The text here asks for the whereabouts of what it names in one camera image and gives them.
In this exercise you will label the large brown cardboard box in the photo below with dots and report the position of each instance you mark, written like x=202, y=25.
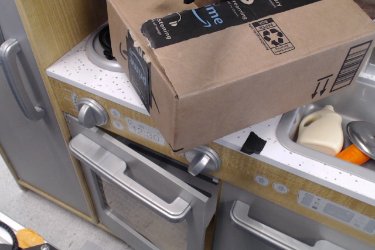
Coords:
x=210, y=68

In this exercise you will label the silver stove burner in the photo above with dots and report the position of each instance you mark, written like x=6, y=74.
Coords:
x=99, y=51

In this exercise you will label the left silver oven knob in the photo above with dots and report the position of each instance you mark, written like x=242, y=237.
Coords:
x=91, y=113

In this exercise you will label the silver oven knob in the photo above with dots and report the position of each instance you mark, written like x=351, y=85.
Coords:
x=91, y=113
x=202, y=159

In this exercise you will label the black tape scrap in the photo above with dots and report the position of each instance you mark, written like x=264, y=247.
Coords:
x=253, y=144

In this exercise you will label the right silver oven knob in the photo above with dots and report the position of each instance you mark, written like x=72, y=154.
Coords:
x=202, y=159

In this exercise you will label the cream toy detergent bottle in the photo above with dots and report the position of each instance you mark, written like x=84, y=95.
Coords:
x=322, y=131

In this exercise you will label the silver toy sink basin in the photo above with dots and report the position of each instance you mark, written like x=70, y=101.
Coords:
x=353, y=104

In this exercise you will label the grey toy fridge door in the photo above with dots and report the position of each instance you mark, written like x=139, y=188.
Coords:
x=35, y=152

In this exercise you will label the grey toy oven door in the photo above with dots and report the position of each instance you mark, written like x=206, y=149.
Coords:
x=145, y=198

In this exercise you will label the silver toy pot lid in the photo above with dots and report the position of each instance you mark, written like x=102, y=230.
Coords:
x=361, y=134

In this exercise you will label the toy kitchen counter unit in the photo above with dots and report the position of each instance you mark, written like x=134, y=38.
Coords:
x=276, y=174

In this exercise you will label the orange toy carrot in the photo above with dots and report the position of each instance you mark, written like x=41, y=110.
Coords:
x=353, y=155

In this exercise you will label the grey dishwasher door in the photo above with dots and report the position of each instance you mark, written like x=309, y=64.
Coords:
x=329, y=221

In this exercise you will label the orange object at floor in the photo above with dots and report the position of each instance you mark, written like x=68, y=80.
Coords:
x=28, y=238

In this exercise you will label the grey fridge door handle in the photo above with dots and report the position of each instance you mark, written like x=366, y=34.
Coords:
x=9, y=51

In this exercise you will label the grey dishwasher handle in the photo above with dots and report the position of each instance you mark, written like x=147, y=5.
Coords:
x=239, y=215

